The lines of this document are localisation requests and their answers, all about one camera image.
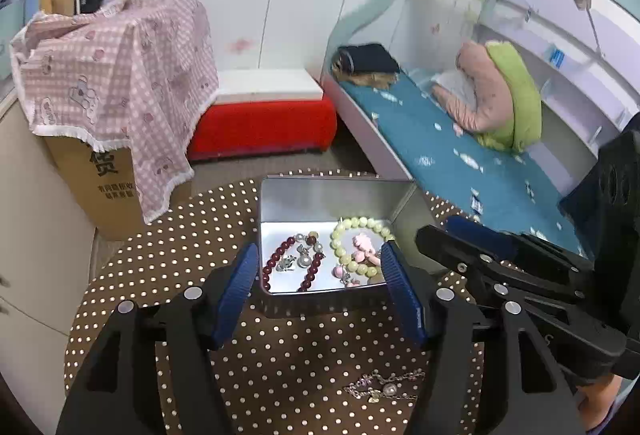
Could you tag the person's right forearm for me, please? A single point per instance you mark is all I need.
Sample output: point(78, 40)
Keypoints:
point(597, 400)

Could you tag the brown polka dot tablecloth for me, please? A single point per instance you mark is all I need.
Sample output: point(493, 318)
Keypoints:
point(165, 240)

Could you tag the green blanket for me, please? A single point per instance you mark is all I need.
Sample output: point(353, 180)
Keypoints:
point(520, 100)

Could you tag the dark hanging garment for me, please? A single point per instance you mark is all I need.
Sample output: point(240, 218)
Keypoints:
point(580, 200)

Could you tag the small blue box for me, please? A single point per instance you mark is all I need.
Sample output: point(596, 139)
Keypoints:
point(555, 54)

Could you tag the teal bunk bed frame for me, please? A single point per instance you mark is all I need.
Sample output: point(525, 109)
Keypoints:
point(370, 15)

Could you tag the silver metal tin box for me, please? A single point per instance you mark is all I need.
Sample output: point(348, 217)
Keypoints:
point(320, 200)

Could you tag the white pillow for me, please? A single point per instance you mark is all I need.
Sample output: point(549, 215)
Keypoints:
point(455, 82)

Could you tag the faint pink butterfly sticker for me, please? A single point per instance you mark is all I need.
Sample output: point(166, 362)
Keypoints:
point(241, 46)

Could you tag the purple wall shelves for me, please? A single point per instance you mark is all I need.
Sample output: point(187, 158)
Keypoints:
point(575, 65)

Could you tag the dark folded clothes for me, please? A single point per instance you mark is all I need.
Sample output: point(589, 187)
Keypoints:
point(372, 57)

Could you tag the white board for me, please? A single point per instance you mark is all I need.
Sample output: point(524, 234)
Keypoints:
point(270, 85)

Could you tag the cream low cabinet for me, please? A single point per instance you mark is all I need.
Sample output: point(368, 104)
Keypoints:
point(30, 215)

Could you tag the cardboard box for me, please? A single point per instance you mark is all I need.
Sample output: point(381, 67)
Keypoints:
point(95, 185)

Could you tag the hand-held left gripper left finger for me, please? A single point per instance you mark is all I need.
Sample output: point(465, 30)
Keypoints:
point(235, 295)

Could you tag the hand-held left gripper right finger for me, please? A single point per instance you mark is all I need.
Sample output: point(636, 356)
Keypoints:
point(402, 295)

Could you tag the tan folded clothes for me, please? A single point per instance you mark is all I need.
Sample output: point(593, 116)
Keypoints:
point(375, 80)

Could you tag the red ottoman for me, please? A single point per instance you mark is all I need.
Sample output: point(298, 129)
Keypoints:
point(260, 125)

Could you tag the pink pillow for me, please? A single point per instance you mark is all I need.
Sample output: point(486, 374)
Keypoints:
point(480, 80)

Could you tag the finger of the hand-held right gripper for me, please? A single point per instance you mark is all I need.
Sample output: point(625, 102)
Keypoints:
point(445, 245)
point(480, 232)

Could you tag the pink checked cloth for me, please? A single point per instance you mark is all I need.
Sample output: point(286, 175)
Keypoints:
point(125, 65)

